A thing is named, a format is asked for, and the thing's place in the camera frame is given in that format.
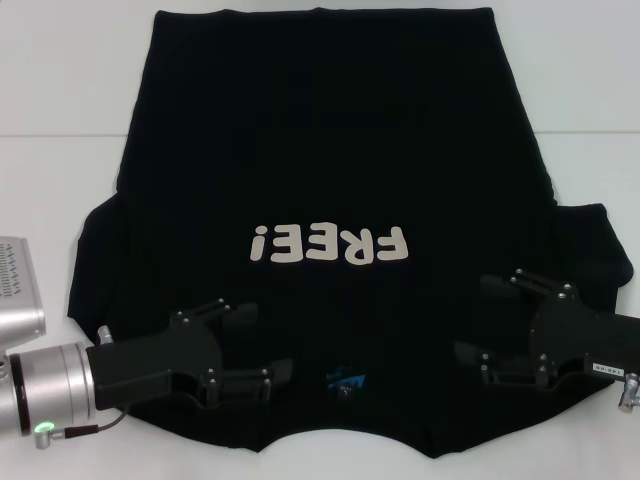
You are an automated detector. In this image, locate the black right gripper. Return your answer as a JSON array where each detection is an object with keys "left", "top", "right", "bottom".
[{"left": 452, "top": 268, "right": 640, "bottom": 396}]

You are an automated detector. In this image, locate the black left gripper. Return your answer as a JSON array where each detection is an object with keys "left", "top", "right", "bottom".
[{"left": 82, "top": 298, "right": 295, "bottom": 409}]

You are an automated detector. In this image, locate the black shirt with FREE print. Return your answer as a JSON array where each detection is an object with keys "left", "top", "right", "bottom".
[{"left": 66, "top": 7, "right": 632, "bottom": 449}]

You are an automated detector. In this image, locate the silver angled connector plug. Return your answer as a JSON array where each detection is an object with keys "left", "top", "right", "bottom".
[{"left": 617, "top": 372, "right": 640, "bottom": 409}]

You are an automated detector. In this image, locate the dark red cable with plug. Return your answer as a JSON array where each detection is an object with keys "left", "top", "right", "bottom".
[{"left": 30, "top": 407, "right": 135, "bottom": 451}]

